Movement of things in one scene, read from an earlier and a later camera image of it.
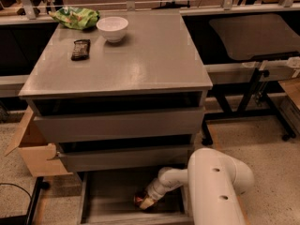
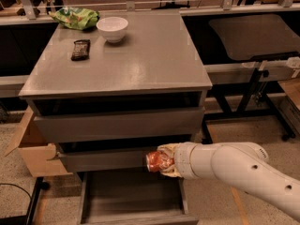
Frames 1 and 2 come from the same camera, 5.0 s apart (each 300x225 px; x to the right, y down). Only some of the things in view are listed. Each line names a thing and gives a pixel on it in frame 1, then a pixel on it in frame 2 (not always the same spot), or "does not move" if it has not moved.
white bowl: (112, 28) does not move
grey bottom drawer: (108, 199) does not move
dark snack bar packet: (81, 50) does not move
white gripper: (155, 191) -> (182, 160)
